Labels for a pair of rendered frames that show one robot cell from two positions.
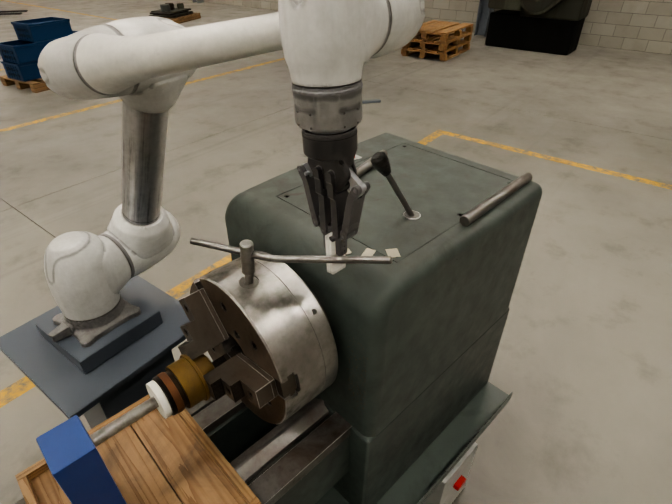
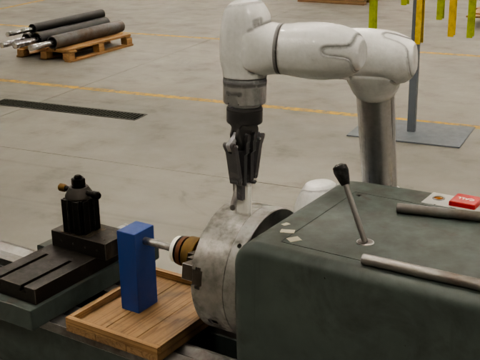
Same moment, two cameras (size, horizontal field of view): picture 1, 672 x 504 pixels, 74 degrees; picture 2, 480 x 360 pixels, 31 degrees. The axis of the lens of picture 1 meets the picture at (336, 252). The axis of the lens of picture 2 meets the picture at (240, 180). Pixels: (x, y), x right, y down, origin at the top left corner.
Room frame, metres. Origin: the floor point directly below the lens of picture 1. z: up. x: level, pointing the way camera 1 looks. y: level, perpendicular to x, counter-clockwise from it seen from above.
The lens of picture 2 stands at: (0.21, -1.67, 1.96)
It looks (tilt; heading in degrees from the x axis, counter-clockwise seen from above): 19 degrees down; 78
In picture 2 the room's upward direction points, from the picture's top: 1 degrees counter-clockwise
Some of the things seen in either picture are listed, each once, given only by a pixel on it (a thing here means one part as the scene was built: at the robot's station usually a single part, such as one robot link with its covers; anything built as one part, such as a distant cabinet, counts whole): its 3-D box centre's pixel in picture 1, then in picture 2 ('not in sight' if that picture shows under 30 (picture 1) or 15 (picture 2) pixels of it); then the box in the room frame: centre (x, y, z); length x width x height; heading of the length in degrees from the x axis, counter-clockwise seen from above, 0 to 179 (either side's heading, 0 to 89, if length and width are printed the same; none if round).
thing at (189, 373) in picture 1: (186, 382); (196, 253); (0.51, 0.26, 1.08); 0.09 x 0.09 x 0.09; 44
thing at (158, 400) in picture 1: (126, 420); (161, 244); (0.44, 0.34, 1.08); 0.13 x 0.07 x 0.07; 134
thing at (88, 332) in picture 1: (88, 313); not in sight; (0.96, 0.72, 0.83); 0.22 x 0.18 x 0.06; 144
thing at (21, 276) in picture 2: not in sight; (68, 260); (0.20, 0.61, 0.95); 0.43 x 0.18 x 0.04; 44
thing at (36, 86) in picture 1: (49, 50); not in sight; (6.89, 4.10, 0.39); 1.20 x 0.80 x 0.79; 150
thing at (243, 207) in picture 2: (337, 252); (243, 198); (0.58, 0.00, 1.32); 0.03 x 0.01 x 0.07; 134
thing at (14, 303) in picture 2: not in sight; (61, 270); (0.18, 0.66, 0.90); 0.53 x 0.30 x 0.06; 44
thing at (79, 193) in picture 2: not in sight; (78, 191); (0.25, 0.65, 1.14); 0.08 x 0.08 x 0.03
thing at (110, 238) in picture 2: not in sight; (89, 238); (0.27, 0.63, 1.00); 0.20 x 0.10 x 0.05; 134
